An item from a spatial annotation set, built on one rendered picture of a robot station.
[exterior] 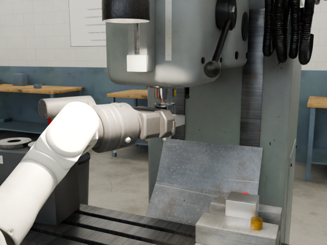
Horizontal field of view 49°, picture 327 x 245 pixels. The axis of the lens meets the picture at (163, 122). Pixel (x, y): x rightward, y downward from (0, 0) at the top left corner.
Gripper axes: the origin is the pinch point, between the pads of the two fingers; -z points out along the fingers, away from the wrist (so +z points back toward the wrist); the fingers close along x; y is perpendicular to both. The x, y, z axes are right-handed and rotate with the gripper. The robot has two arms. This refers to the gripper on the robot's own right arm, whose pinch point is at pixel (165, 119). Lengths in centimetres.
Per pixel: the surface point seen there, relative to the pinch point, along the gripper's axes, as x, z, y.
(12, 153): 35.7, 19.6, 11.4
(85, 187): 167, -81, 81
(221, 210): -10.5, -7.4, 19.7
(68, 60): 490, -250, -11
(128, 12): -13.6, 20.7, -19.1
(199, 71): -11.8, 3.0, -10.6
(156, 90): 0.2, 2.5, -6.3
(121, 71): 1.4, 10.5, -10.4
